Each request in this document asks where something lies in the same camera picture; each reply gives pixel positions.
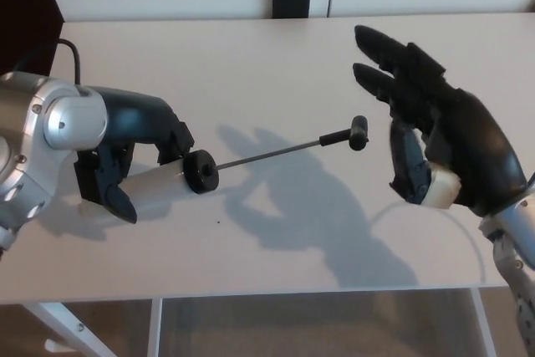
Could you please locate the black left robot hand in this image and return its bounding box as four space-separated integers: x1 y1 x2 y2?
74 85 196 226

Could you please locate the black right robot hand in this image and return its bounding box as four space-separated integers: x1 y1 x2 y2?
352 24 529 218

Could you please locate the white air pump black handle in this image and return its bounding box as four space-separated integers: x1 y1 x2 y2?
117 115 369 218

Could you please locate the dark brown panel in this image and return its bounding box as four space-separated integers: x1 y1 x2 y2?
0 0 66 76

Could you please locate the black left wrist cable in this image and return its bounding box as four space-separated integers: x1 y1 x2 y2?
56 38 83 87

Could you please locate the thin white cable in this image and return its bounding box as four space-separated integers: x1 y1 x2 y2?
367 201 489 288

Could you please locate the white metal desk leg frame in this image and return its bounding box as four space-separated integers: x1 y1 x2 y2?
469 287 498 357
24 298 164 357

